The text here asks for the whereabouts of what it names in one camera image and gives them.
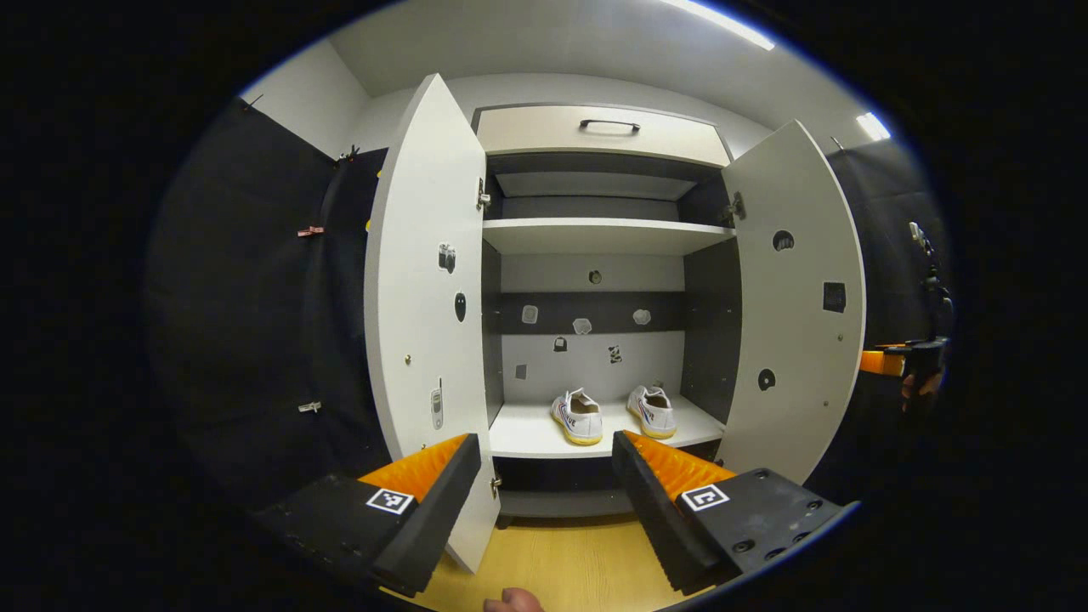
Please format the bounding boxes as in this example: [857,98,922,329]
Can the white shoe cabinet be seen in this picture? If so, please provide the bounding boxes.
[472,102,740,524]

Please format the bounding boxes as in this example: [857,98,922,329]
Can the white cabinet drawer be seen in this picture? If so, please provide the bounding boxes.
[476,105,732,168]

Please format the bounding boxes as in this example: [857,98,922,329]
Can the white canvas shoe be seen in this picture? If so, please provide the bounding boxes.
[550,388,604,446]
[626,384,678,440]

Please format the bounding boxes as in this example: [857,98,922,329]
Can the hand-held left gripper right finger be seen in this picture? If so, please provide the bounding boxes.
[612,429,859,596]

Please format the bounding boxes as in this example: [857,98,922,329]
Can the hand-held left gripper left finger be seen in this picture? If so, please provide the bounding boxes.
[255,433,483,598]

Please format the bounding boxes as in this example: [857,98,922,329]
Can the white shoe cabinet door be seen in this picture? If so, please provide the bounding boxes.
[718,119,866,487]
[364,73,502,575]

